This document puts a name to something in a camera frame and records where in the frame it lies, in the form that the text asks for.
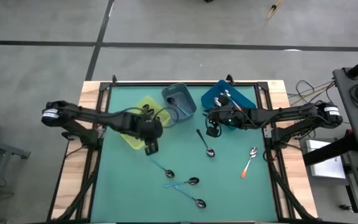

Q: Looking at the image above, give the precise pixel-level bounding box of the blue plastic bin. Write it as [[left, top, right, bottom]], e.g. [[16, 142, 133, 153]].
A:
[[200, 79, 257, 131]]

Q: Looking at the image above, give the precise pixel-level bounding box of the yellow looped cable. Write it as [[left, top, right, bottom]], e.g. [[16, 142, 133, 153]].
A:
[[267, 0, 284, 21]]

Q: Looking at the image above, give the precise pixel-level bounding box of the black aluminium table frame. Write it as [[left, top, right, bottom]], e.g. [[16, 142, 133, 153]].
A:
[[47, 73, 320, 224]]

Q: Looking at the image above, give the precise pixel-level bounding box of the yellow floor cable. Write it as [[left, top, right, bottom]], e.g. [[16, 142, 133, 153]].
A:
[[287, 81, 335, 108]]

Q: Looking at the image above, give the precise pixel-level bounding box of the grey equipment cart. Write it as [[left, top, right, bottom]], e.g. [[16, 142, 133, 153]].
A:
[[333, 66, 358, 224]]

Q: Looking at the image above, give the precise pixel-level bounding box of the black-handled spoon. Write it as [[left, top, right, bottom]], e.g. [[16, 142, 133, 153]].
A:
[[196, 128, 216, 158]]

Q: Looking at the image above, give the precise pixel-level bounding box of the teal table mat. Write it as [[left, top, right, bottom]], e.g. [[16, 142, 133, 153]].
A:
[[90, 85, 278, 223]]

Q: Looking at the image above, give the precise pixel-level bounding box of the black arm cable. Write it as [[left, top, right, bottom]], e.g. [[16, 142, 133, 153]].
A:
[[204, 108, 223, 138], [121, 104, 180, 129]]

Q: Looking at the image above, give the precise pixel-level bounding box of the white box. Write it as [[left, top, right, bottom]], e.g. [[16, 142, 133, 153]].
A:
[[305, 139, 347, 180]]

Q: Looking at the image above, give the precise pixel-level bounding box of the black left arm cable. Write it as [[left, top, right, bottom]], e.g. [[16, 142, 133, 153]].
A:
[[121, 104, 180, 129]]

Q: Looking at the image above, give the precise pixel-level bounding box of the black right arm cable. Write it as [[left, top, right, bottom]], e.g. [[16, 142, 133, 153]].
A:
[[204, 108, 223, 138]]

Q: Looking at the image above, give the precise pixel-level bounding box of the yellow translucent plastic bin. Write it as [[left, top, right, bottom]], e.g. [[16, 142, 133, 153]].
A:
[[119, 95, 171, 151]]

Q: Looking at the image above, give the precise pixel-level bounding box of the black floor cable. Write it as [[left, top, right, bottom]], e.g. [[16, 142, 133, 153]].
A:
[[295, 79, 351, 125]]

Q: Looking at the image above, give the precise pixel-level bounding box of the black diagonal bar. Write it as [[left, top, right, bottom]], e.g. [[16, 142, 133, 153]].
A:
[[302, 130, 358, 167]]

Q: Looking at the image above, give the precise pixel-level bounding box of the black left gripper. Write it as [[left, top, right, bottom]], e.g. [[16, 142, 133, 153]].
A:
[[135, 116, 164, 156]]

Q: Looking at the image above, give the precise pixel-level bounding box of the grey plastic bin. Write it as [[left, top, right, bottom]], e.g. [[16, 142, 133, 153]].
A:
[[161, 82, 198, 123]]

